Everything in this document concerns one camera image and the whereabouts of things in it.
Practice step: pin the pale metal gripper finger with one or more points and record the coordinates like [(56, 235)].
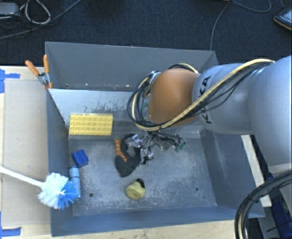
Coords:
[(134, 141), (148, 156)]

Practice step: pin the white and blue brush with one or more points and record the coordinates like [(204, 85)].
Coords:
[(57, 190)]

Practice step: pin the grey metal bin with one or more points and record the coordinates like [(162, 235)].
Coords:
[(171, 173)]

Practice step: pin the grey cylinder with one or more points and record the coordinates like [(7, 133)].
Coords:
[(74, 178)]

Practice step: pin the yellow studded toy plate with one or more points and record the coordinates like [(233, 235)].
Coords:
[(91, 124)]

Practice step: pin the blue ribbed block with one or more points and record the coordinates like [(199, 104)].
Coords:
[(80, 158)]

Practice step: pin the pale cardboard board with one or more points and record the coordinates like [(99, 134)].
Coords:
[(24, 123)]

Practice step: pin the yellow and black round sponge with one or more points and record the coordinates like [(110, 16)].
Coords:
[(134, 190)]

